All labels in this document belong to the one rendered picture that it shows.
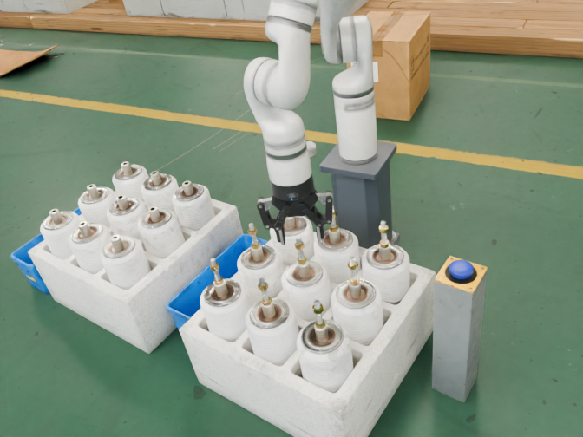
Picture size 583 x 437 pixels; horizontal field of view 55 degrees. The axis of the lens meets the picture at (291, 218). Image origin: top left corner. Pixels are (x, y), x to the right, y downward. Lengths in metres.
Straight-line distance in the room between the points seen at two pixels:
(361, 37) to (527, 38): 1.50
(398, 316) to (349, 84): 0.50
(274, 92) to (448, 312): 0.50
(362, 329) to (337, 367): 0.11
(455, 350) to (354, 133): 0.52
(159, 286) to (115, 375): 0.23
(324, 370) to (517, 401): 0.43
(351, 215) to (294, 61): 0.64
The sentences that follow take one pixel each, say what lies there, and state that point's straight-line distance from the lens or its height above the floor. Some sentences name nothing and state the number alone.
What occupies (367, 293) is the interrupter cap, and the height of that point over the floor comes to 0.25.
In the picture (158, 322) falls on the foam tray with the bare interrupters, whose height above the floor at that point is 0.06.
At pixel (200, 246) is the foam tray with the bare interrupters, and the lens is 1.41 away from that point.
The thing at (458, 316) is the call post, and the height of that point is 0.24.
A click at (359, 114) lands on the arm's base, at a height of 0.43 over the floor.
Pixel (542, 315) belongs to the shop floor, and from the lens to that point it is 1.41.
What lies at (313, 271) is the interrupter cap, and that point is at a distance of 1.13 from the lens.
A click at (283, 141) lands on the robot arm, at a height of 0.58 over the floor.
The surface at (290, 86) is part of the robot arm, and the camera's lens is 0.85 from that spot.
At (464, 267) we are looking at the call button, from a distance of 1.01.
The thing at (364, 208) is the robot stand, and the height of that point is 0.19.
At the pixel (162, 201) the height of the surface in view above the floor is 0.22.
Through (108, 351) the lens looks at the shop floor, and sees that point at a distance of 1.48.
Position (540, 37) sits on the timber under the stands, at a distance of 2.63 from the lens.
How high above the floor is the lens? 1.01
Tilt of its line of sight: 37 degrees down
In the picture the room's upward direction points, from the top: 10 degrees counter-clockwise
